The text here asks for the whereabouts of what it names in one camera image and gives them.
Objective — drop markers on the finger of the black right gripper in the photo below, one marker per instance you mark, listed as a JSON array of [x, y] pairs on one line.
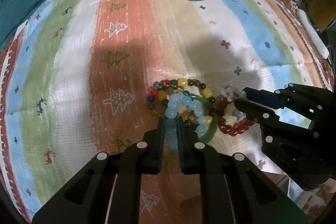
[[256, 112], [262, 97]]

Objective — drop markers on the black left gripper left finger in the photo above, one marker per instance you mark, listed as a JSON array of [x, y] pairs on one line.
[[108, 188]]

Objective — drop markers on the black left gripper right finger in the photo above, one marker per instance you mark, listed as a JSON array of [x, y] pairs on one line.
[[233, 189]]

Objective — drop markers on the green jade bangle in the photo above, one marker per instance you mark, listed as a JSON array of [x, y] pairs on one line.
[[190, 120]]

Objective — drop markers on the striped colourful mat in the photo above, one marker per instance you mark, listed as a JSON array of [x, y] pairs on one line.
[[105, 56]]

